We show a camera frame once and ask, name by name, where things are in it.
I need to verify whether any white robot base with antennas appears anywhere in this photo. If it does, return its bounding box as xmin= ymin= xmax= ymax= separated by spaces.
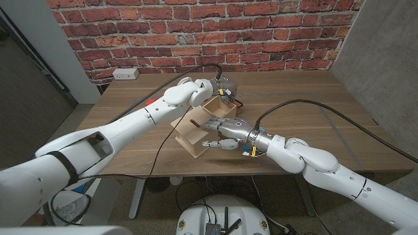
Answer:
xmin=176 ymin=195 xmax=271 ymax=235

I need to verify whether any black power adapter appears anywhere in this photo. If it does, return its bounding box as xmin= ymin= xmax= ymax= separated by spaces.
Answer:
xmin=282 ymin=223 xmax=300 ymax=235

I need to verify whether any white power outlet strip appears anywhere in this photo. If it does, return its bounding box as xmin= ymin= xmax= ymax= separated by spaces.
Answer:
xmin=112 ymin=67 xmax=140 ymax=81

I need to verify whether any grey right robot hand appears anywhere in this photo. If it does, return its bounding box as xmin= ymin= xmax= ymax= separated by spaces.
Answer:
xmin=201 ymin=117 xmax=274 ymax=158

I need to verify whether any black round floor device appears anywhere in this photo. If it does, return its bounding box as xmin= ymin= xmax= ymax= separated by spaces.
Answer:
xmin=145 ymin=177 xmax=170 ymax=194

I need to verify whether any white robot chest shell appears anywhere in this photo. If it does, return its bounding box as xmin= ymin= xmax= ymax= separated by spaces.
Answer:
xmin=0 ymin=225 xmax=134 ymax=235

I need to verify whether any black floor cable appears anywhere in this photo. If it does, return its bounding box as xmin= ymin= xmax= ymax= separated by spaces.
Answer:
xmin=174 ymin=178 xmax=216 ymax=229

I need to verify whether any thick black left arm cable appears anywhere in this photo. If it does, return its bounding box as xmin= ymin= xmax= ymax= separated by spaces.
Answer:
xmin=42 ymin=63 xmax=223 ymax=227

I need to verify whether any person's bare leg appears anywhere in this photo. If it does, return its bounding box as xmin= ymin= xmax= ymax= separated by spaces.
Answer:
xmin=21 ymin=215 xmax=45 ymax=227

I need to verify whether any printed brick wall backdrop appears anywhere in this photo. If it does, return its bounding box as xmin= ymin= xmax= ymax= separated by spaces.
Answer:
xmin=46 ymin=0 xmax=367 ymax=86

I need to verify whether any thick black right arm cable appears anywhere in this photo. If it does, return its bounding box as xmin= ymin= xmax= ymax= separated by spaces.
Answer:
xmin=253 ymin=99 xmax=418 ymax=164

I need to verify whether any wooden box with slot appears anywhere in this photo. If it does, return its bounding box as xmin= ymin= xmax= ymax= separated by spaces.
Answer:
xmin=170 ymin=106 xmax=226 ymax=159

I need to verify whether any grey sneaker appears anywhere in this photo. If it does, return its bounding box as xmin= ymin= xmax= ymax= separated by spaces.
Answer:
xmin=45 ymin=195 xmax=91 ymax=227

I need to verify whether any white table leg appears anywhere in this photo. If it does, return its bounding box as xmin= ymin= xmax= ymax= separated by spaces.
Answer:
xmin=295 ymin=174 xmax=317 ymax=217
xmin=128 ymin=177 xmax=147 ymax=220

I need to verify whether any wooden drawer with red front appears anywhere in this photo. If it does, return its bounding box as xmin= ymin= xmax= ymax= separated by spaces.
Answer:
xmin=201 ymin=95 xmax=244 ymax=119

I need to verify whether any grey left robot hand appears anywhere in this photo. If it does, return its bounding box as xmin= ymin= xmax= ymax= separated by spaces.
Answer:
xmin=208 ymin=76 xmax=238 ymax=105

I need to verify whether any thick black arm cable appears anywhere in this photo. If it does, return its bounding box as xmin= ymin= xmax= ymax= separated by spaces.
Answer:
xmin=253 ymin=99 xmax=418 ymax=164
xmin=42 ymin=63 xmax=223 ymax=227

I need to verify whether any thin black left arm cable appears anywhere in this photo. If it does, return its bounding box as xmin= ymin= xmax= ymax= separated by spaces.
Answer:
xmin=48 ymin=106 xmax=193 ymax=226

